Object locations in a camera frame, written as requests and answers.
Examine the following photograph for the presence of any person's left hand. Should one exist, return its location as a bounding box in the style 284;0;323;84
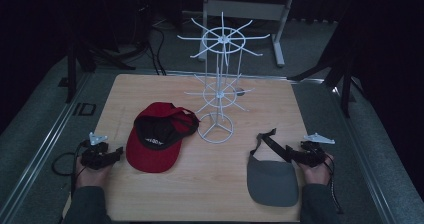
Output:
74;156;113;189

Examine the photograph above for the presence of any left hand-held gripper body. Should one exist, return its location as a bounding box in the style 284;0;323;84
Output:
79;132;111;171

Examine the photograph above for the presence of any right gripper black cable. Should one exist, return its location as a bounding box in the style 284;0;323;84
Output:
323;153;345;215

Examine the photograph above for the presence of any person's right hand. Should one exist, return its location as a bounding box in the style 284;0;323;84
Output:
295;152;335;187

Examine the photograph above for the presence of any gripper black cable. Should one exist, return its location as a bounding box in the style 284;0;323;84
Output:
323;153;345;215
51;139;88;198

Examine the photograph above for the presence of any red baseball cap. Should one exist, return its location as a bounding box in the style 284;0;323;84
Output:
125;101;200;174

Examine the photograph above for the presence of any black floor bracket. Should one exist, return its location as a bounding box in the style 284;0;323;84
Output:
72;102;97;117

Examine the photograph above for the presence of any aluminium floor rail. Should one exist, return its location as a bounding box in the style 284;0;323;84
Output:
328;80;424;224
0;71;96;224

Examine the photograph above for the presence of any white wire hat rack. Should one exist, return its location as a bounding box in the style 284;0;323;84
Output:
176;11;271;145

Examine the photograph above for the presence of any grey metal desk frame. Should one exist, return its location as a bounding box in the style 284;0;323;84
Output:
198;0;296;68

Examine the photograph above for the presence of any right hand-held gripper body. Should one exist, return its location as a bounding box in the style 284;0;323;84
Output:
299;132;336;169

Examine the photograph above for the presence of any grey sun visor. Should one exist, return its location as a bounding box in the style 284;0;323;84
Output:
246;127;300;208

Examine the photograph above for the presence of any black metal stand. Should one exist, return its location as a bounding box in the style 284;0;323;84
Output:
287;30;369;119
64;15;137;104

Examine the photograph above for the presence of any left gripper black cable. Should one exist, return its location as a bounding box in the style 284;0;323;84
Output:
51;139;88;198

